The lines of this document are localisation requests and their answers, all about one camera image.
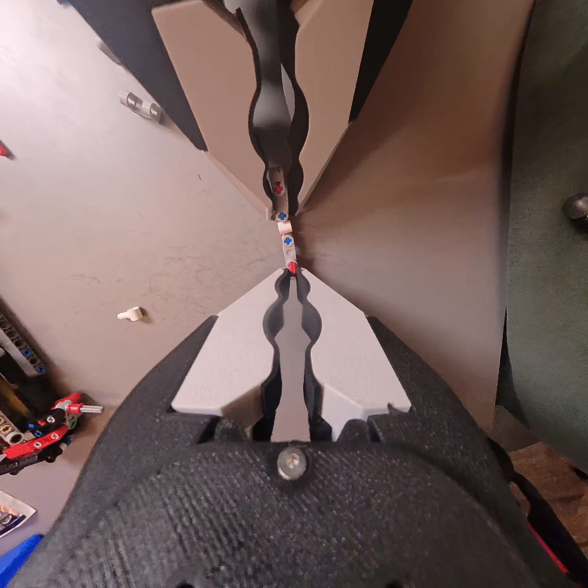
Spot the black cord with metal tip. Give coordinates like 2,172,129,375
563,193,588,223

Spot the colourful sticker sheet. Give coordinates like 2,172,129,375
0,491,36,538

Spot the dark grey lego connector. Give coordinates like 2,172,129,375
119,90,164,124

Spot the blue storage bin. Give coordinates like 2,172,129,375
0,533,44,588

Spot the grey lego liftarm assembly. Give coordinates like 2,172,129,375
268,165,299,275

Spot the lego car chassis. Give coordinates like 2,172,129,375
0,299,104,476

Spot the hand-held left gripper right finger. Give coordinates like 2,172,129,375
296,269,412,439

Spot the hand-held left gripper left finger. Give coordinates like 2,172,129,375
171,269,290,439

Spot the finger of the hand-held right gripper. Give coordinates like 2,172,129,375
153,0,276,220
281,0,375,216

